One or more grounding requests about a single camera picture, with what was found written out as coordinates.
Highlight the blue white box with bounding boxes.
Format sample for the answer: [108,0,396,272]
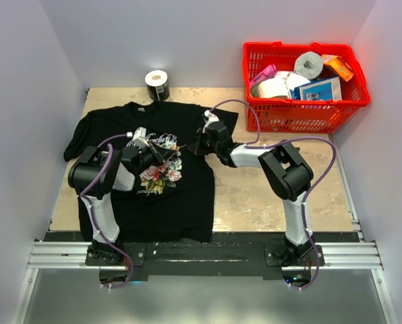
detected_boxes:
[292,77,342,101]

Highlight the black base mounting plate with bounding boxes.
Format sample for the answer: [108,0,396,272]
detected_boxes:
[86,230,360,281]

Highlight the grey toilet paper roll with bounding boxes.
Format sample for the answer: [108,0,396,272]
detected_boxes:
[293,51,324,80]

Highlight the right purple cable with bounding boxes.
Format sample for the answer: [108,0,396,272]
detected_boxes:
[208,99,337,291]

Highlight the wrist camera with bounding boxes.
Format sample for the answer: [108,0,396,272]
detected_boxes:
[202,110,220,133]
[126,127,148,149]

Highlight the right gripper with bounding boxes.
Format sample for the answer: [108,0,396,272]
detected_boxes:
[188,128,221,156]

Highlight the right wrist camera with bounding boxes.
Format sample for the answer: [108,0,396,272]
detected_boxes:
[202,110,220,133]

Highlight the black wrapped paper roll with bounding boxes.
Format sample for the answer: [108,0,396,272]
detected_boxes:
[144,70,170,101]

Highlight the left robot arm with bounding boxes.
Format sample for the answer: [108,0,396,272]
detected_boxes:
[68,141,179,265]

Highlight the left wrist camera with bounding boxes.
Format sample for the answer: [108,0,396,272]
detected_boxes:
[126,127,148,149]

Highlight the purple cable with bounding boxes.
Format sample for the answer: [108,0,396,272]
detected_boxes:
[208,99,337,291]
[80,132,134,290]

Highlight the pink gold brooch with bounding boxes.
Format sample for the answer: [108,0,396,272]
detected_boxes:
[171,144,186,153]

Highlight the red plastic basket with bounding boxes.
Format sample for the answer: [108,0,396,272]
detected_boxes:
[242,41,370,134]

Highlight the black floral t-shirt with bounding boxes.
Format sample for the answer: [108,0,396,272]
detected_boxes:
[63,100,239,243]

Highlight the pink package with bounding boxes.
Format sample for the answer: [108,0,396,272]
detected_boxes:
[250,64,277,88]

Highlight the orange carton box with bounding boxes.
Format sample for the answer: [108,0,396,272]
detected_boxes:
[321,54,354,82]

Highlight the white paper roll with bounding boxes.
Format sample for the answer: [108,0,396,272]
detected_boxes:
[275,71,310,97]

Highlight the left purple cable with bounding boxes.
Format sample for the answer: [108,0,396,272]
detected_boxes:
[80,132,134,290]

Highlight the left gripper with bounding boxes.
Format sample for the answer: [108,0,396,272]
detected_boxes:
[135,140,175,176]

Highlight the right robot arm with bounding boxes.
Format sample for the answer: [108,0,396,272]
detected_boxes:
[188,121,314,265]

